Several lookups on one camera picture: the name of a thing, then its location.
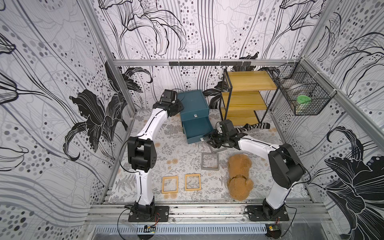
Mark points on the wooden black-framed shelf rack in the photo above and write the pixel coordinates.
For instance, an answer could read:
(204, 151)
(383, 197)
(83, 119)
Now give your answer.
(247, 96)

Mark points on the brown teddy bear plush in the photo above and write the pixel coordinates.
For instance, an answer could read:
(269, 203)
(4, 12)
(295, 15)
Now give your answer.
(239, 184)

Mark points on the black wall hook bar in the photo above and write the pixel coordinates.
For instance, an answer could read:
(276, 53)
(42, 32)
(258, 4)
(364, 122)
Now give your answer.
(207, 63)

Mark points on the grey square brooch box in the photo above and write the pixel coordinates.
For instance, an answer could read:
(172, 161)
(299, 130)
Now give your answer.
(217, 150)
(210, 162)

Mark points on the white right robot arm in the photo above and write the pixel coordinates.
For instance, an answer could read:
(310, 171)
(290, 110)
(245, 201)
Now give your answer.
(286, 169)

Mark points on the green lidded cup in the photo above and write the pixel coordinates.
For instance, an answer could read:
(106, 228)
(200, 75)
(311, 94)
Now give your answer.
(302, 103)

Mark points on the black white striped sock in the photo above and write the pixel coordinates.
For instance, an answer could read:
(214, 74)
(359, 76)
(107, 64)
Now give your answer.
(248, 127)

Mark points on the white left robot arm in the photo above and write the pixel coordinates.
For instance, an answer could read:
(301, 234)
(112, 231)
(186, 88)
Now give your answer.
(142, 155)

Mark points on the black wire wall basket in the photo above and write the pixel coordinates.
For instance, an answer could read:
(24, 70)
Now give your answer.
(296, 73)

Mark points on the yellow square brooch box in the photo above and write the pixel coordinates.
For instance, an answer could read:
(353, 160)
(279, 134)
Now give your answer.
(170, 185)
(193, 182)

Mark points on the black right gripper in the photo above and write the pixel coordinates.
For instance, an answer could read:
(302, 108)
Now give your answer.
(218, 139)

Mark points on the teal yellow drawer cabinet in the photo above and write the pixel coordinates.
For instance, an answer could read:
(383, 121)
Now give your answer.
(195, 116)

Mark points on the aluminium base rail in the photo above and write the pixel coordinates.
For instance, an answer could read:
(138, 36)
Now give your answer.
(303, 212)

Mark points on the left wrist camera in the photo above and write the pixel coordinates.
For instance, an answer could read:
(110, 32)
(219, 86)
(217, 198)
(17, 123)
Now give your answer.
(169, 96)

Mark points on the white bowl in basket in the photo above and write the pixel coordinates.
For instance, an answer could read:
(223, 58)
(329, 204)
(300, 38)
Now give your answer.
(297, 89)

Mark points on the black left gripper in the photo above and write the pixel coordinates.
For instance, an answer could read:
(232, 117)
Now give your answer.
(178, 108)

